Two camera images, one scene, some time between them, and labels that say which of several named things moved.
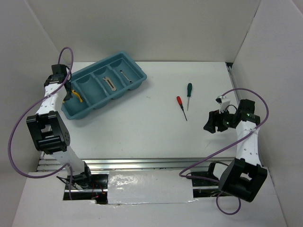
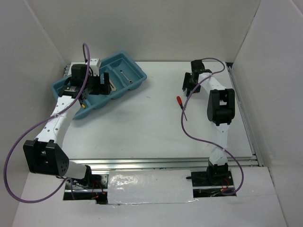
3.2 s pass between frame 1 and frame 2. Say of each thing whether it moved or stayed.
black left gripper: moved
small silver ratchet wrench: stayed
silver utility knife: stayed
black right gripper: moved
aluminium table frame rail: stayed
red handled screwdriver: stayed
